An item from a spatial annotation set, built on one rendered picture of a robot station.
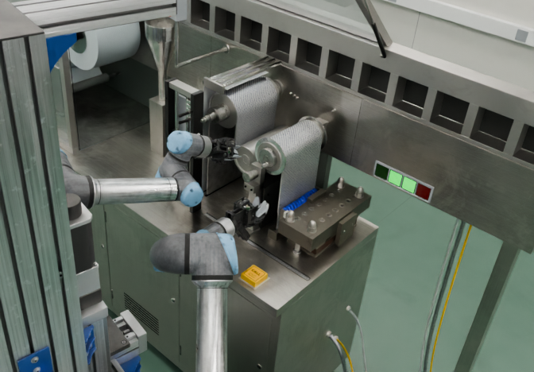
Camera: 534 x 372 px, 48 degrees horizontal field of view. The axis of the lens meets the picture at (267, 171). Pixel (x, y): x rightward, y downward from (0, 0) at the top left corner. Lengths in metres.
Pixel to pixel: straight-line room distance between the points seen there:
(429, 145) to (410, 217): 2.02
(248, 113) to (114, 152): 0.83
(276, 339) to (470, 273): 1.90
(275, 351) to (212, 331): 0.67
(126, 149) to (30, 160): 1.71
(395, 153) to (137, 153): 1.22
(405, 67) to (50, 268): 1.36
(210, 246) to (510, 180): 1.03
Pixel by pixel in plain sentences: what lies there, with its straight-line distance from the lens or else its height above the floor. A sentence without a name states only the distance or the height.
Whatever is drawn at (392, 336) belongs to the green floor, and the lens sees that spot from 3.38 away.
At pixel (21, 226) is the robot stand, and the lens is 1.31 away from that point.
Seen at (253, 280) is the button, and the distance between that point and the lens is 2.19.
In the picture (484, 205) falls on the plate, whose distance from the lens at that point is 2.23.
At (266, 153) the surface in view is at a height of 1.27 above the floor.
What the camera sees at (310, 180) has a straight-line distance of 2.43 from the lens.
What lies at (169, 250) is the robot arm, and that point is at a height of 1.33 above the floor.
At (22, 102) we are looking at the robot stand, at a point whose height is 1.90.
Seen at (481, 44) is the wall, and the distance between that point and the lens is 4.65.
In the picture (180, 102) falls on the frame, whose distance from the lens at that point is 2.35.
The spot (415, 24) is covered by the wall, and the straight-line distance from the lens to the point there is 4.84.
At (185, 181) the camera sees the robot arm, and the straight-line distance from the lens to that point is 1.90.
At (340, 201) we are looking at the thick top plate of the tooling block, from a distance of 2.43.
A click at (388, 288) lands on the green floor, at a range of 3.63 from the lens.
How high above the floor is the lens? 2.43
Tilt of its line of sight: 33 degrees down
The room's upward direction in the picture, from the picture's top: 5 degrees clockwise
